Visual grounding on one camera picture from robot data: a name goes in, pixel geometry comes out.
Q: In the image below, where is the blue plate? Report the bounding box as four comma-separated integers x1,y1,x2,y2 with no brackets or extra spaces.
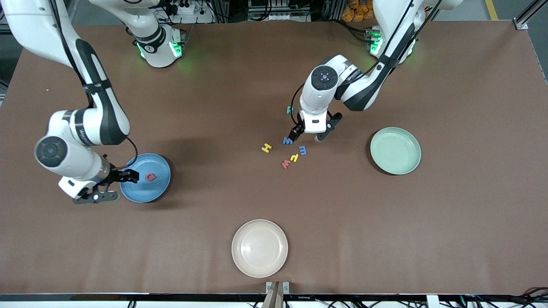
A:
119,153,172,204

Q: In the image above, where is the green plate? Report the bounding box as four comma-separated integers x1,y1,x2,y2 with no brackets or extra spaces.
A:
370,127,422,175

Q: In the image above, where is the beige plate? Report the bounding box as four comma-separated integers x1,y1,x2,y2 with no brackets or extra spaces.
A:
231,219,289,278

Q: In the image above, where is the orange bagged goods pile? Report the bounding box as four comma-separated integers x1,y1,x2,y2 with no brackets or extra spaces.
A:
341,0,375,23

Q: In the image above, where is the white power strip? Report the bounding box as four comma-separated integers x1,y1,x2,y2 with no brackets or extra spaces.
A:
165,0,196,16

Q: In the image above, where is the grey metal mounting bracket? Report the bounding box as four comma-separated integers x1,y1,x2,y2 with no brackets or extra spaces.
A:
265,281,290,296

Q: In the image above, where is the brown tapered post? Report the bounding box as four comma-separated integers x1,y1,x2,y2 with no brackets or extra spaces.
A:
262,282,284,308

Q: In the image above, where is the aluminium frame strut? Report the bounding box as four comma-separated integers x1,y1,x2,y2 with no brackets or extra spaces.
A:
514,0,548,24

